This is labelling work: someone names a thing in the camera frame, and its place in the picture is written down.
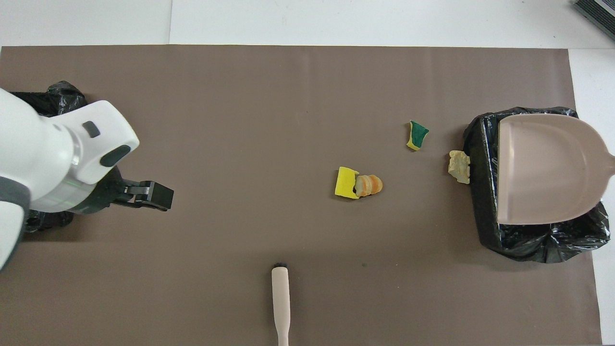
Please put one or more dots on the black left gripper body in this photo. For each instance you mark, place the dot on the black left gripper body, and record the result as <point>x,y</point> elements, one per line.
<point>103,194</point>

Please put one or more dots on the plain yellow sponge piece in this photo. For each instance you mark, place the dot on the plain yellow sponge piece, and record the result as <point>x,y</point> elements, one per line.
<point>344,183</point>

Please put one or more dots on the orange striped sponge chunk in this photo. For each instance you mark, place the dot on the orange striped sponge chunk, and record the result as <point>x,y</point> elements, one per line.
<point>371,185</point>

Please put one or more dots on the green and yellow sponge piece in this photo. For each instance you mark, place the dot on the green and yellow sponge piece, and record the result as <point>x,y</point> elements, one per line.
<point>418,132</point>

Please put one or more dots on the beige sponge chunk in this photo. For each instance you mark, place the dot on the beige sponge chunk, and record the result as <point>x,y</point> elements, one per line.
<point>459,166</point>

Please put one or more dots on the pink plastic dustpan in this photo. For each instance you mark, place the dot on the pink plastic dustpan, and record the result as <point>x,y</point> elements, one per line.
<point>543,168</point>

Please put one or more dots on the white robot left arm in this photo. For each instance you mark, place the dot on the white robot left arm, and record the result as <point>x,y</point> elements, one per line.
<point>38,158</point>

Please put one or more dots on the bin lined with black bag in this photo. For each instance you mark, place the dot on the bin lined with black bag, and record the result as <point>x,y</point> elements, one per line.
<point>480,202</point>
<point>62,96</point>

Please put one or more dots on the brown paper table mat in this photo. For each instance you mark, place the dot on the brown paper table mat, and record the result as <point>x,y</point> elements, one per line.
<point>288,96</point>

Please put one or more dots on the grey ribbed device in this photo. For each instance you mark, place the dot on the grey ribbed device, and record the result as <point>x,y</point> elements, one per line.
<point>598,12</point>

